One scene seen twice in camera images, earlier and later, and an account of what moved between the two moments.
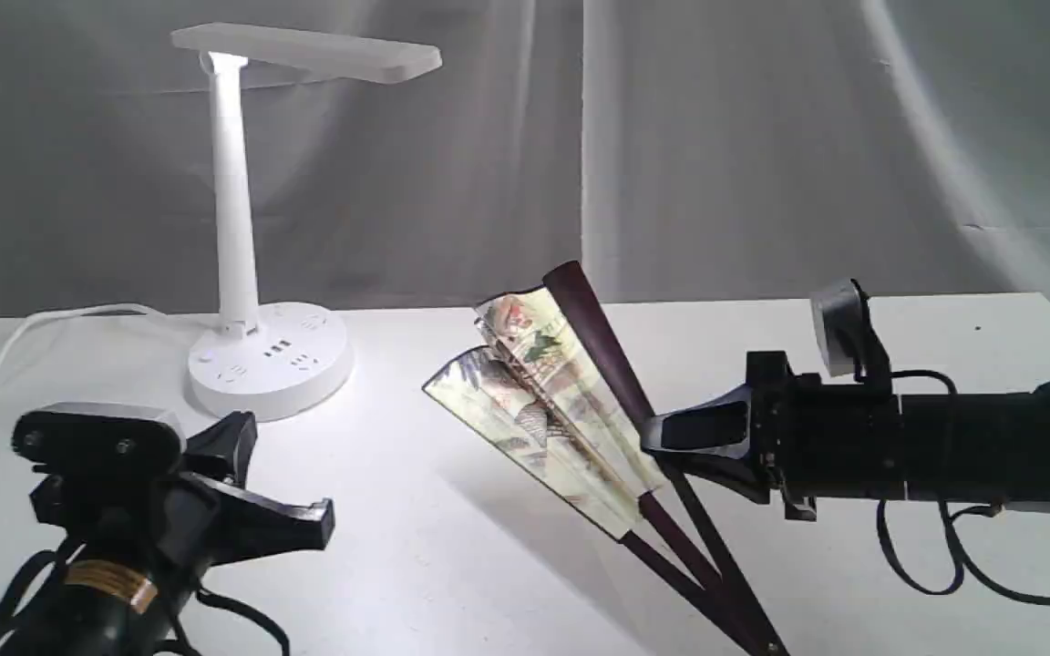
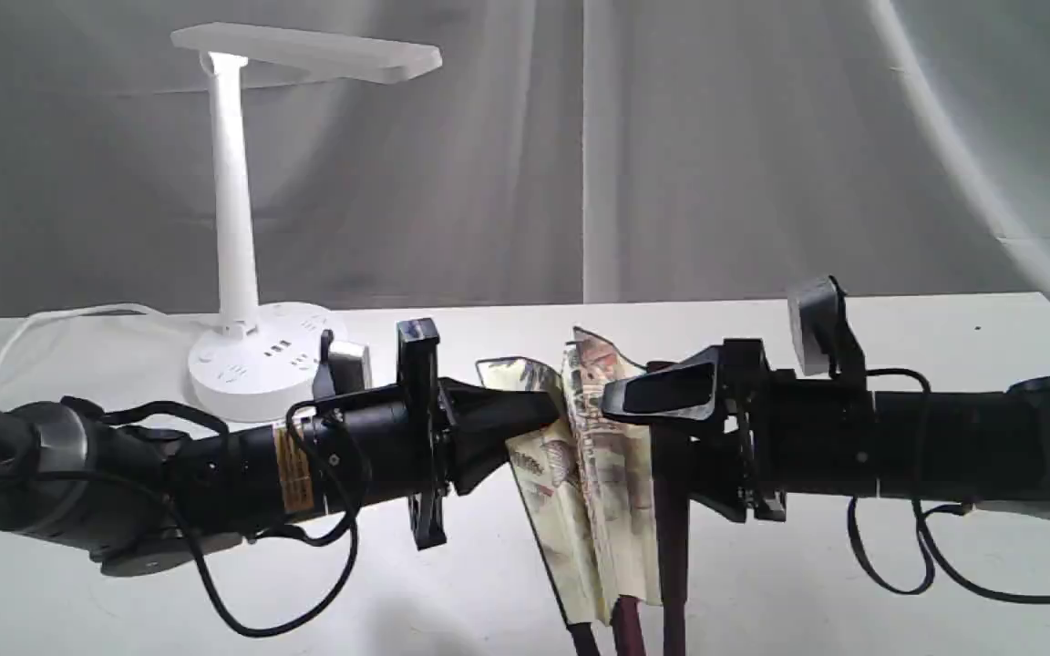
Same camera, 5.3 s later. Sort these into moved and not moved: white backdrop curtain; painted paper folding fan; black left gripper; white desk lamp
Moved: black left gripper; painted paper folding fan
Not moved: white desk lamp; white backdrop curtain
